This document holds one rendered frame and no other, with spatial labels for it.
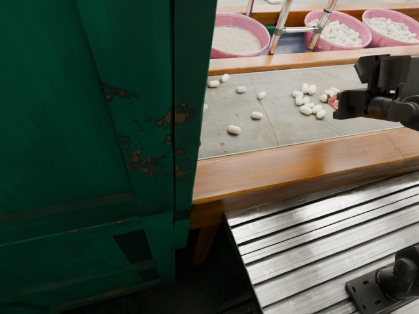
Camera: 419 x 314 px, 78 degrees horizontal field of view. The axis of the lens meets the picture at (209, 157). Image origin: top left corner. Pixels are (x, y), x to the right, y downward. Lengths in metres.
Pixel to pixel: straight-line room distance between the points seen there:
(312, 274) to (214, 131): 0.41
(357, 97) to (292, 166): 0.21
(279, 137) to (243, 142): 0.11
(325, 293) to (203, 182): 0.36
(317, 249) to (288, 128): 0.32
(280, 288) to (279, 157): 0.29
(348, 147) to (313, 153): 0.11
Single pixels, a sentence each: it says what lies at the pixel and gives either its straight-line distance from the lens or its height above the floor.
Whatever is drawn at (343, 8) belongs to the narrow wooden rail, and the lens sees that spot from 1.43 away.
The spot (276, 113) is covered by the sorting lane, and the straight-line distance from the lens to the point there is 0.79.
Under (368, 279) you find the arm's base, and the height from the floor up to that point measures 0.68.
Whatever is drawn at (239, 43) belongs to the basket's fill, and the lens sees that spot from 1.04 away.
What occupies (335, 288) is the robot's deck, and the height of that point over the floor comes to 0.67.
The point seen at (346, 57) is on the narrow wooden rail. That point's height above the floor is 0.76.
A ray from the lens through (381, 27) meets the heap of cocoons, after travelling 1.46.
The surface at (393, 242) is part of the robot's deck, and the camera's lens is 0.82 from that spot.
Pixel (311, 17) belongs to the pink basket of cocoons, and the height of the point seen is 0.75.
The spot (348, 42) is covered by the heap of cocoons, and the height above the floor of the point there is 0.74.
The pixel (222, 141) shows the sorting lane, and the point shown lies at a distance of 0.68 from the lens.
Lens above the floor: 1.27
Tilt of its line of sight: 55 degrees down
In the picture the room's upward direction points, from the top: 11 degrees clockwise
